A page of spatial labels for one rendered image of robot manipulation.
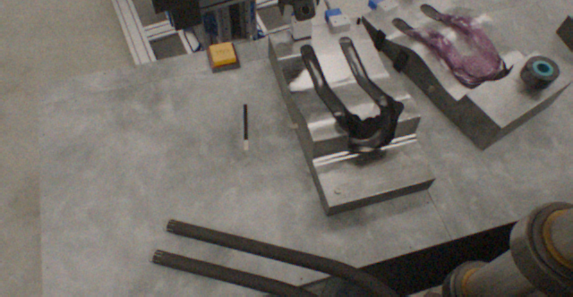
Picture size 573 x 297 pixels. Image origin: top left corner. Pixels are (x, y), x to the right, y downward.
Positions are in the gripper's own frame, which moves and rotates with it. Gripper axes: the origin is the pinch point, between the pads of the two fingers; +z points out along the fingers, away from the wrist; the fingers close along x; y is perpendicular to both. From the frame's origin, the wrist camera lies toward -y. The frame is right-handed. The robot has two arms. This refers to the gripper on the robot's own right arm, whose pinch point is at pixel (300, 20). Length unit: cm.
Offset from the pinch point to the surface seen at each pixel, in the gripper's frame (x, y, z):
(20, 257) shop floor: 122, -15, 77
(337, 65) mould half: -5.7, -13.0, 5.1
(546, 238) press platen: -9, -68, -44
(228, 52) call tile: 20.0, 2.4, 8.5
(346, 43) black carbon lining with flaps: -10.7, -6.6, 6.6
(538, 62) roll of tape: -52, -29, 3
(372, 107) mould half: -7.9, -29.8, -2.0
